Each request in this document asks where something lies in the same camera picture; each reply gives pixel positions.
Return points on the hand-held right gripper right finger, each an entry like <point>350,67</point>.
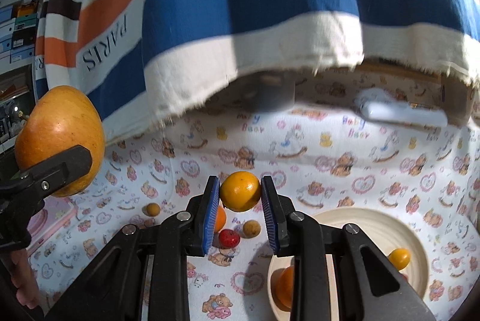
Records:
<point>269,216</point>

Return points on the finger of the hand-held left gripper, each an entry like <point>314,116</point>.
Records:
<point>60,169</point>

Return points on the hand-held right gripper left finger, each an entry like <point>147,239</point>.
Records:
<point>212,216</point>

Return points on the small orange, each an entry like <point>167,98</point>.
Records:
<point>220,220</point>

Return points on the small brown round fruit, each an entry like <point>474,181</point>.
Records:
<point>251,228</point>
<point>152,209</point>

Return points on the dark red hawthorn fruit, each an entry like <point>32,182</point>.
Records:
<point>229,238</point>

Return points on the yellow-orange cherry tomato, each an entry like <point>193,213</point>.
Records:
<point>240,191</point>

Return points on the large yellow apple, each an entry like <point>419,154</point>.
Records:
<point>60,126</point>

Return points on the large orange mandarin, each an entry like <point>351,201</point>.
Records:
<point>285,287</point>

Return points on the cream round plate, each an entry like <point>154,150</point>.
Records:
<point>375,231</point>

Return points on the yellow cherry tomato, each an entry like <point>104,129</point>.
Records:
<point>399,258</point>

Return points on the person's left hand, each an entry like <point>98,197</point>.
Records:
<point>24,279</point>

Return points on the pink tablet case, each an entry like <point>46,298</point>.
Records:
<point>52,220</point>

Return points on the bear print table cloth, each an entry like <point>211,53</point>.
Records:
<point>318,163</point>

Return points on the stack of storage boxes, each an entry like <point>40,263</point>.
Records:
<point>20,25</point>

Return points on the white remote control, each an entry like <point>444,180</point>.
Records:
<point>405,113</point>

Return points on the striped hanging cloth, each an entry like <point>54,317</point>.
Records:
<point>243,25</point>

